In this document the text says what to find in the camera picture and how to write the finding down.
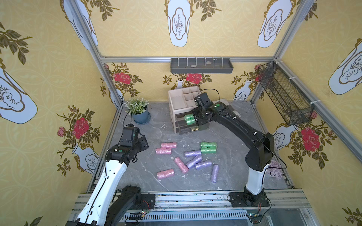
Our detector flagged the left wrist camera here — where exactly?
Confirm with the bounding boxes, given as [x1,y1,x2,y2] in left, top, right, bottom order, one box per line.
[118,127,139,147]

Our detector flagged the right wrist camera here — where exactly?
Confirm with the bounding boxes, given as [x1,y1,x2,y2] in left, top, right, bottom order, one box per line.
[194,93,214,110]

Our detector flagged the grey wall shelf tray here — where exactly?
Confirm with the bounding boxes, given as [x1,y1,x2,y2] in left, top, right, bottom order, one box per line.
[170,57,234,74]

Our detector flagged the beige drawer organizer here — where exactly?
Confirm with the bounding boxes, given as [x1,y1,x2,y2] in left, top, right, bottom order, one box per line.
[168,86,210,135]

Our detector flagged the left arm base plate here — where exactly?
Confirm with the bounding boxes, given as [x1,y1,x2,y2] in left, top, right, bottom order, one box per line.
[134,194,156,210]

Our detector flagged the pink trash bag roll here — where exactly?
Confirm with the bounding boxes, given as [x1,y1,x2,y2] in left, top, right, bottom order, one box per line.
[161,142,177,149]
[156,148,172,155]
[157,169,175,180]
[174,157,189,174]

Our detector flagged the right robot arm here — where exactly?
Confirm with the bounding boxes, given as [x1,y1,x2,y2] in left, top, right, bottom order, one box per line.
[192,100,275,198]

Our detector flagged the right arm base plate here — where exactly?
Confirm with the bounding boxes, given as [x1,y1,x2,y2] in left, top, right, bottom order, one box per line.
[229,190,270,208]

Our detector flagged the potted green plant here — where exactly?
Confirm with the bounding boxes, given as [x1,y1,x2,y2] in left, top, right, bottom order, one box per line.
[126,97,151,125]

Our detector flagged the purple trash bag roll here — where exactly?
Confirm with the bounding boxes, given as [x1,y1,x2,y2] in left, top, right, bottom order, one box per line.
[186,155,203,169]
[210,164,219,183]
[195,160,213,170]
[184,149,202,157]

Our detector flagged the green trash bag roll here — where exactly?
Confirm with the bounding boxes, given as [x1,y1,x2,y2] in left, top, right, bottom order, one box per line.
[200,142,217,148]
[200,147,217,154]
[184,114,194,121]
[186,119,196,125]

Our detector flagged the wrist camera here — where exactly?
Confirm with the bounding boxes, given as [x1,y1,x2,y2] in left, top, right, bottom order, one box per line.
[118,127,139,147]
[194,93,214,110]

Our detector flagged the grey work glove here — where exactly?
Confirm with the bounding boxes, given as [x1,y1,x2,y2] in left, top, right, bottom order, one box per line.
[220,99,241,117]

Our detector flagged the black wire mesh basket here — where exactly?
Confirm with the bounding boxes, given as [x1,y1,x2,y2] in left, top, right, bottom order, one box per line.
[257,62,314,125]

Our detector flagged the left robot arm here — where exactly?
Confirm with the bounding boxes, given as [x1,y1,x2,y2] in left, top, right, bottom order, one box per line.
[66,136,149,226]

